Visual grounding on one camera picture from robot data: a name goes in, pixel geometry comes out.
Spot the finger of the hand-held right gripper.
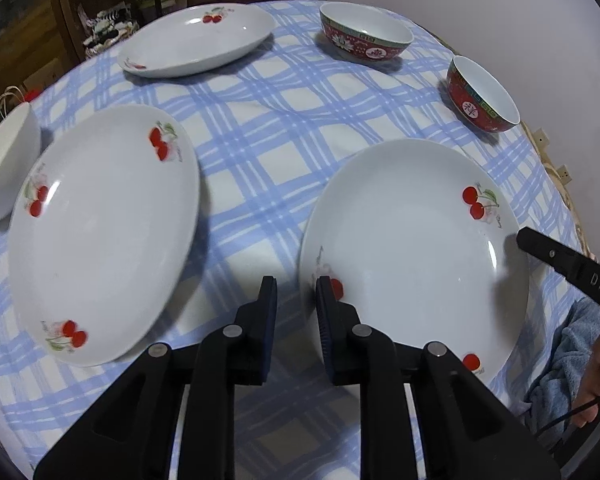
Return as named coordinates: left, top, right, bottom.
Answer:
left=516, top=226, right=588, bottom=281

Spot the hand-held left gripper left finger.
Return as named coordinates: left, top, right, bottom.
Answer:
left=32, top=275, right=279, bottom=480

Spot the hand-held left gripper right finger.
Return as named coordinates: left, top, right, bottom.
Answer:
left=315, top=275, right=563, bottom=480

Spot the white cherry print plate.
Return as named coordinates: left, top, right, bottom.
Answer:
left=299, top=138, right=529, bottom=386
left=7, top=105, right=201, bottom=368
left=117, top=3, right=275, bottom=79

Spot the red patterned bowl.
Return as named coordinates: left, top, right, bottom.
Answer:
left=320, top=2, right=414, bottom=65
left=446, top=55, right=522, bottom=134

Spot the plain white bowl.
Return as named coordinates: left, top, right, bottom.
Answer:
left=0, top=103, right=42, bottom=223

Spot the person's right hand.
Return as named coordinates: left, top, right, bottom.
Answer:
left=572, top=332, right=600, bottom=428

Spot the person's blue fleece clothing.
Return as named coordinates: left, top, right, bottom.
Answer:
left=522, top=299, right=600, bottom=443

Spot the blue white plaid cloth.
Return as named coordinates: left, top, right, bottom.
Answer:
left=0, top=0, right=588, bottom=480

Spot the lace-trimmed basket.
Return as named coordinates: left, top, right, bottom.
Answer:
left=82, top=25, right=136, bottom=57

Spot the cardboard box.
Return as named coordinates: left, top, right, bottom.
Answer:
left=22, top=57, right=63, bottom=93

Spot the black white striped cloth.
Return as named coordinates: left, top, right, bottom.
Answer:
left=87, top=4, right=132, bottom=41

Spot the wooden cabinet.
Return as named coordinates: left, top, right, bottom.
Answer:
left=50, top=0, right=281, bottom=61

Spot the black cable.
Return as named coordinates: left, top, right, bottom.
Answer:
left=532, top=380, right=600, bottom=441

